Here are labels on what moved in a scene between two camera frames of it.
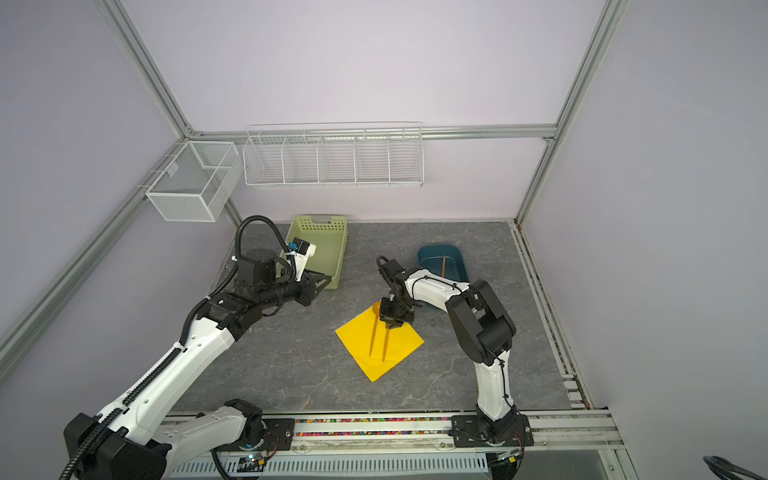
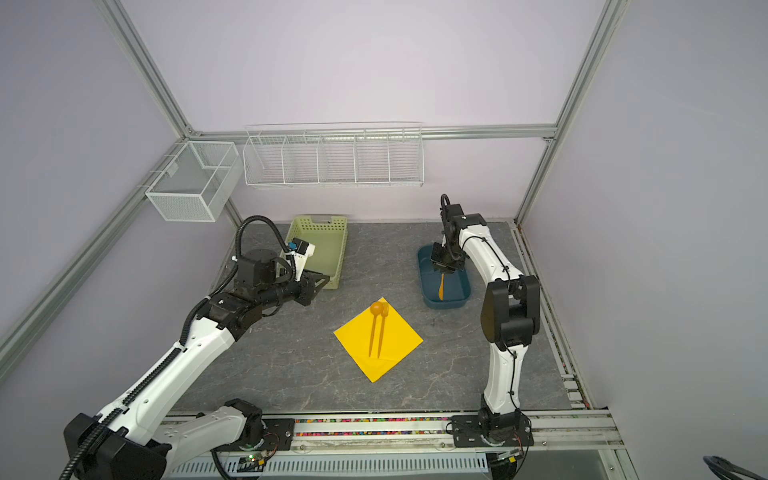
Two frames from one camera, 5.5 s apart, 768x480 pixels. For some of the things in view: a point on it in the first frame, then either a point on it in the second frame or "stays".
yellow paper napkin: [357, 335] stays
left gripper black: [308, 289] stays
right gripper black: [389, 318] → [438, 264]
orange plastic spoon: [376, 309] stays
